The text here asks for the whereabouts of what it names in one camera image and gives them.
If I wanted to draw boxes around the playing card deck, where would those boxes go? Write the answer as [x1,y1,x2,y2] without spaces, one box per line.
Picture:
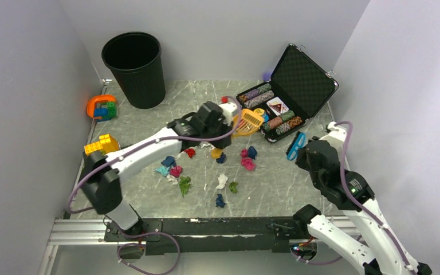
[266,97,289,116]

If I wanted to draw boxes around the red paper scrap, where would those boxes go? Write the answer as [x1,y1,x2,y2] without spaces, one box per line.
[184,148,196,159]

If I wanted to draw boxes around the yellow dealer button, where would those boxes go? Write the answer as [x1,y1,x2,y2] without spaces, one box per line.
[254,108,265,116]

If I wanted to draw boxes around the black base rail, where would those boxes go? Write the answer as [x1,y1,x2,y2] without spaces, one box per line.
[104,216,310,256]

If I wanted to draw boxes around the white scrap near brush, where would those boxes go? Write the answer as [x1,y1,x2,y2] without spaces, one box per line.
[198,142,214,150]

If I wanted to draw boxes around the dark blue scrap by scoop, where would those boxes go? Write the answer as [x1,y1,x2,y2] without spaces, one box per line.
[247,146,258,160]

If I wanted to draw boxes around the black poker chip case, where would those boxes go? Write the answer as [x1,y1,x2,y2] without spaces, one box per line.
[236,44,339,144]

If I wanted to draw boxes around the dark blue scrap centre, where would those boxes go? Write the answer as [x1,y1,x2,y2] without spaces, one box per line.
[215,152,226,164]

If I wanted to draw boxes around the orange curved toy piece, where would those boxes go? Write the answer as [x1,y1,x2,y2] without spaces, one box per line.
[86,95,116,119]

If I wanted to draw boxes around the dark blue scrap left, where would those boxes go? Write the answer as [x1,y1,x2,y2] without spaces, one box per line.
[161,156,176,167]

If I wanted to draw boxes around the dark blue scrap front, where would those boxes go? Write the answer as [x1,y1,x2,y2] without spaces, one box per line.
[215,194,226,208]

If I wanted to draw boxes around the blue and green toy blocks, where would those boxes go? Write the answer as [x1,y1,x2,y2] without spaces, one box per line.
[93,101,118,121]

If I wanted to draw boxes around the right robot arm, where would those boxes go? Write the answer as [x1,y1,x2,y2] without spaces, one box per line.
[288,139,433,274]

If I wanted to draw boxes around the pink paper scrap by scoop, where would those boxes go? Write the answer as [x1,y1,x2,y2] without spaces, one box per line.
[240,149,256,171]

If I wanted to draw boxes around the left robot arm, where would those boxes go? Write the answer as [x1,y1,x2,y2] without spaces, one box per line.
[78,101,241,241]

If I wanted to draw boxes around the blue hand brush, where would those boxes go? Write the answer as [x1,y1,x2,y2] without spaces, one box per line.
[286,131,306,161]

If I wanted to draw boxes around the white paper scrap small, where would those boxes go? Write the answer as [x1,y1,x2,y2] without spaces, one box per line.
[166,174,178,185]

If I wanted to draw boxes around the yellow slotted scoop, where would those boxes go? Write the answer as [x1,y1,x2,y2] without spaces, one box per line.
[212,107,264,156]

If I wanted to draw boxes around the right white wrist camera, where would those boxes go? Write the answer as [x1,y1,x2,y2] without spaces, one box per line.
[320,121,347,148]

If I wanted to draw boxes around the black plastic waste bin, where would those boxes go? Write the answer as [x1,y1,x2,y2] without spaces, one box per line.
[101,32,166,109]

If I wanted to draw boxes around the pink paper scrap left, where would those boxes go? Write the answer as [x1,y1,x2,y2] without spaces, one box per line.
[169,165,183,178]

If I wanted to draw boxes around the yellow toy block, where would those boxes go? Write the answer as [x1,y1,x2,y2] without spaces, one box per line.
[84,134,120,156]

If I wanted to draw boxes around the green paper scrap left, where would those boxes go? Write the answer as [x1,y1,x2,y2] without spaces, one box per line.
[178,176,191,198]

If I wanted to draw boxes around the teal paper scrap left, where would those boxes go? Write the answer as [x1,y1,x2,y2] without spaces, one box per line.
[154,166,170,177]

